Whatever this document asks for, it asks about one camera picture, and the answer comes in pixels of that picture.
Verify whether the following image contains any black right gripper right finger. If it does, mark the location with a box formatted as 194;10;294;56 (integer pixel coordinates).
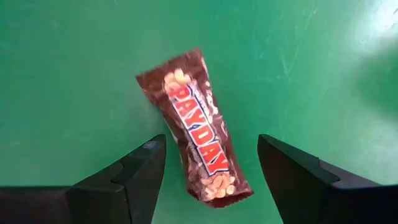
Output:
257;134;398;224

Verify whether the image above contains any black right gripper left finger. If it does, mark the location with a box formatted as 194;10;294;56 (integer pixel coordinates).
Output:
0;134;167;224

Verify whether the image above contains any brown PayDay candy bar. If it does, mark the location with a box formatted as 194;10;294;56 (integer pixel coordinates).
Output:
135;47;254;208

